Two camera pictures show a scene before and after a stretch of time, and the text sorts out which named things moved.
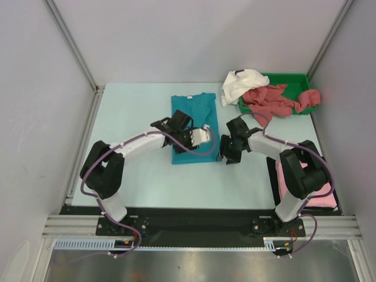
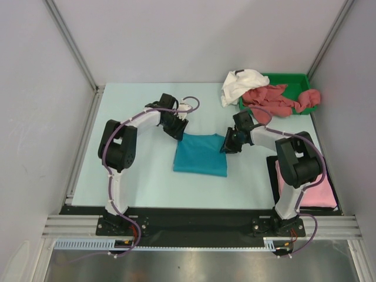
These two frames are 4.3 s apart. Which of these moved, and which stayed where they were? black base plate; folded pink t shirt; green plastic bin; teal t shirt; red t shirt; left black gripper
Moved: left black gripper; teal t shirt
Stayed: folded pink t shirt; green plastic bin; black base plate; red t shirt
